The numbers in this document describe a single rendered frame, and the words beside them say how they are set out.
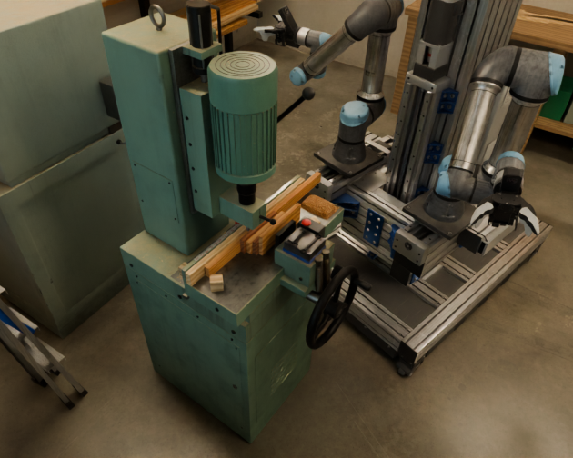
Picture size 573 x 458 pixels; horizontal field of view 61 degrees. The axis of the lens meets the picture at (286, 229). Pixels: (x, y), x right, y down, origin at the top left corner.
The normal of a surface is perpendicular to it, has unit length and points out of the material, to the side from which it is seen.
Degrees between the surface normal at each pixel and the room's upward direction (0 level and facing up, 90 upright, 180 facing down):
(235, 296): 0
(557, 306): 0
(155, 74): 90
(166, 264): 0
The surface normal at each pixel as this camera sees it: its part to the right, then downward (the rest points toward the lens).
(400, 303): 0.03, -0.74
